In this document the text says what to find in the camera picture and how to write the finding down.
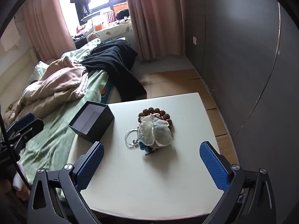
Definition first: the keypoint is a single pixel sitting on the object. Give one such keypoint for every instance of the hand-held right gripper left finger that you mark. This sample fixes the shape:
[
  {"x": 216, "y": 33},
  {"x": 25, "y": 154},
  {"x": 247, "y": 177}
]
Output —
[{"x": 91, "y": 168}]

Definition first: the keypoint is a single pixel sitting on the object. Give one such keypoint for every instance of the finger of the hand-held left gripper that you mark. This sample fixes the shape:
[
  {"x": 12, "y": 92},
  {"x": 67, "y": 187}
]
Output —
[
  {"x": 30, "y": 128},
  {"x": 23, "y": 120}
]

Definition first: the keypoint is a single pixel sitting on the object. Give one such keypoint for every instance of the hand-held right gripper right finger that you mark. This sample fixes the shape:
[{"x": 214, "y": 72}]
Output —
[{"x": 213, "y": 165}]

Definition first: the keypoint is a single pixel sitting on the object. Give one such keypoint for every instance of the black jewelry box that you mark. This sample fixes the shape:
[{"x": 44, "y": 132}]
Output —
[{"x": 102, "y": 126}]

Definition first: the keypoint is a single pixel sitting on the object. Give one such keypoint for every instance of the silver bangle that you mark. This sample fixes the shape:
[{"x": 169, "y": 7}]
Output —
[{"x": 126, "y": 136}]

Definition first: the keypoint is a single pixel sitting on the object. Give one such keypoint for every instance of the clear plastic bag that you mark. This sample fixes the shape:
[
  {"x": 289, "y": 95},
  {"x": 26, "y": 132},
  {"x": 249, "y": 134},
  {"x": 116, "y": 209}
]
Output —
[{"x": 161, "y": 135}]

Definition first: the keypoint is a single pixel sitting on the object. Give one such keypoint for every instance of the person's left hand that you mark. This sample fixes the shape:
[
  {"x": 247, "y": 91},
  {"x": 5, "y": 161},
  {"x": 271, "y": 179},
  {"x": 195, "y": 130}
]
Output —
[{"x": 21, "y": 193}]

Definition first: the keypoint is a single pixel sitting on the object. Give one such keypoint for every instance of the bed with green sheet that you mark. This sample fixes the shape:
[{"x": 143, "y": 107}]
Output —
[{"x": 53, "y": 140}]

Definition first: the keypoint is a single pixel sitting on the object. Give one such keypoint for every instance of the beige fleece blanket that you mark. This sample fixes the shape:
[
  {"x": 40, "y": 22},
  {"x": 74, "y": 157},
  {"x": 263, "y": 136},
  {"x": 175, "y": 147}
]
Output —
[{"x": 58, "y": 84}]

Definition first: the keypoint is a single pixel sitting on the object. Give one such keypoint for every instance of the cream bed headboard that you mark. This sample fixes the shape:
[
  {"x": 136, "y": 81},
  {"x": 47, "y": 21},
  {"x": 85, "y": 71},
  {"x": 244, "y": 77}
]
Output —
[{"x": 14, "y": 70}]

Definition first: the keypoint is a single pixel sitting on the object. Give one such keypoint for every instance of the light green quilt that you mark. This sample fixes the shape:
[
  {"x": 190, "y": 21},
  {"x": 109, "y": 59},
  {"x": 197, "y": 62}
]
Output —
[{"x": 79, "y": 51}]

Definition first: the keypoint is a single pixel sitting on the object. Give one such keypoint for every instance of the cardboard floor sheets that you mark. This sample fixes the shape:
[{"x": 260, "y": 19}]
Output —
[{"x": 177, "y": 84}]

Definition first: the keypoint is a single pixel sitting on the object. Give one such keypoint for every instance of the dark clothes pile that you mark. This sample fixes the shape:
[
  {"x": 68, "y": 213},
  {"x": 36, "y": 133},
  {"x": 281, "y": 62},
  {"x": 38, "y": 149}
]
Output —
[{"x": 81, "y": 42}]

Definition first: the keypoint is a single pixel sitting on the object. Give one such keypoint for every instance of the black knit blanket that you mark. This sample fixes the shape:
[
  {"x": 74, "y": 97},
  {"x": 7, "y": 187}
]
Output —
[{"x": 112, "y": 60}]

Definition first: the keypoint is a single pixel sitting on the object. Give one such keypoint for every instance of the pink curtain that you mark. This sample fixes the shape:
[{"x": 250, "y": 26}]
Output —
[
  {"x": 46, "y": 16},
  {"x": 154, "y": 16}
]

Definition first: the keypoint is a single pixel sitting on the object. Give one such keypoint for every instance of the orange box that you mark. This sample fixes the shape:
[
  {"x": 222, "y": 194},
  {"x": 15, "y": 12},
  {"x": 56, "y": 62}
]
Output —
[{"x": 99, "y": 26}]

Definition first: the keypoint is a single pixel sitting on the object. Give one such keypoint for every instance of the grey folding table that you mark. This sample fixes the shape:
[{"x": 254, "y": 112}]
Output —
[{"x": 90, "y": 16}]

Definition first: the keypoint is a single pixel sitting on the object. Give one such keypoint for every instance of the printed window seat cushion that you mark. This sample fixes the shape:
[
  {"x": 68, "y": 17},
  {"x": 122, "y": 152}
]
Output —
[{"x": 116, "y": 29}]

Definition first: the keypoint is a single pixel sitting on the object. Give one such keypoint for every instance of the black round cushion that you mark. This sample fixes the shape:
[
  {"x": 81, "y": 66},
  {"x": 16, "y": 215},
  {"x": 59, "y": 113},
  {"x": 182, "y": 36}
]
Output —
[{"x": 122, "y": 14}]

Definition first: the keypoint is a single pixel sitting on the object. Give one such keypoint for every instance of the white wall switch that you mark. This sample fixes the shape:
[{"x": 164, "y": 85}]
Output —
[{"x": 194, "y": 40}]

